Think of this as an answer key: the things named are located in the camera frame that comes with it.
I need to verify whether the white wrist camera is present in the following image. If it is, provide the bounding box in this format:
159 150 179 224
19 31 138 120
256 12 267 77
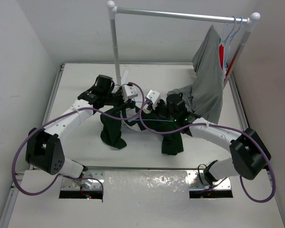
145 90 161 109
122 85 138 102

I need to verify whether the grey t shirt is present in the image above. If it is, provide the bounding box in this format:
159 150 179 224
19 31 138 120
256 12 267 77
167 26 224 124

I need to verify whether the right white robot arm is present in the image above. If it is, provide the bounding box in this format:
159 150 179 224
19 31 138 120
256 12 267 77
145 90 271 185

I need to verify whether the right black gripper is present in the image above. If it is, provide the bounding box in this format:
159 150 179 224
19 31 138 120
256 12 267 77
147 99 177 122

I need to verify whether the blue empty wire hanger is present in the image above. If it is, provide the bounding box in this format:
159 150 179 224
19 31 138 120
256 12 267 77
229 17 243 46

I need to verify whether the white and green t shirt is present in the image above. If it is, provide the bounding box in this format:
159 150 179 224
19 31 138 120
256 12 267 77
100 106 184 155

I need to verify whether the white metal clothes rack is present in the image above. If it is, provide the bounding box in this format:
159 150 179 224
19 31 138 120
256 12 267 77
106 0 261 85

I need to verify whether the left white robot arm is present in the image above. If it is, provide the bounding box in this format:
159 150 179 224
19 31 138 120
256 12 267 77
25 75 138 178

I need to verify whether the light blue wire hanger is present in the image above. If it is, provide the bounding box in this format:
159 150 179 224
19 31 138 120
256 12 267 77
129 98 176 123

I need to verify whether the blue hanger with red garment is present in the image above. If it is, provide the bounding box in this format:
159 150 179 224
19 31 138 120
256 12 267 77
221 16 237 70

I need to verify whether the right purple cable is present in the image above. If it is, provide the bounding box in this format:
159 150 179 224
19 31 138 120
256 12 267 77
140 101 276 203

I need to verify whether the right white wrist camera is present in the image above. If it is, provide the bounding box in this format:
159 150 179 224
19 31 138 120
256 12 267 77
145 90 161 109

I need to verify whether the red garment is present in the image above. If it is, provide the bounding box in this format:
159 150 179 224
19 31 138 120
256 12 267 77
219 44 225 70

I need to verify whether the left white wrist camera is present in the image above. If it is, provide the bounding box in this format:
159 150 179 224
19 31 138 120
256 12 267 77
122 85 138 102

